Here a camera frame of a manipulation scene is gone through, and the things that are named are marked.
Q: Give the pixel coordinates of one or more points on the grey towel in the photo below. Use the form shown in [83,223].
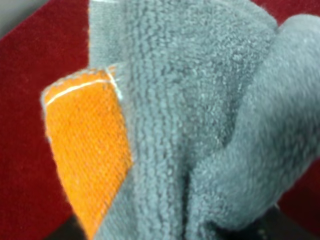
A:
[191,120]

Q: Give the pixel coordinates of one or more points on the red table cloth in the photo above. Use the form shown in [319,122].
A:
[51,45]

